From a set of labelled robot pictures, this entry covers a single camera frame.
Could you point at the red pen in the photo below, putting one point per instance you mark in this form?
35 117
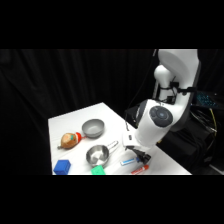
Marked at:
138 171

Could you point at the grey bowl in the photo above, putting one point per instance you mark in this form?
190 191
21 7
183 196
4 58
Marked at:
93 129

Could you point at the black curtain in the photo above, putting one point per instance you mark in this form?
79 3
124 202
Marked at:
33 100

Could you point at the blue pen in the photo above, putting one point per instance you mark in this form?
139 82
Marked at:
128 162

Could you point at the blue block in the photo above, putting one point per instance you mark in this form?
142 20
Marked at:
62 167

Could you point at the green block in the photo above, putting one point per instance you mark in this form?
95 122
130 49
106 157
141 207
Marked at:
98 171

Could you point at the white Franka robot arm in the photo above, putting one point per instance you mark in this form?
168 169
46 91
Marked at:
160 116

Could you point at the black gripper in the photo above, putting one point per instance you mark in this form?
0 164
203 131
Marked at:
137 151

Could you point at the brown plush toy red cap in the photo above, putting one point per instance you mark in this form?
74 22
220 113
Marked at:
69 141

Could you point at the cyan lit keyboard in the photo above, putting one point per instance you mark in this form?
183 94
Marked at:
210 100

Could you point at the black covered robot stand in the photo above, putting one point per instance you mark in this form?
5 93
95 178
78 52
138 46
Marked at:
186 143

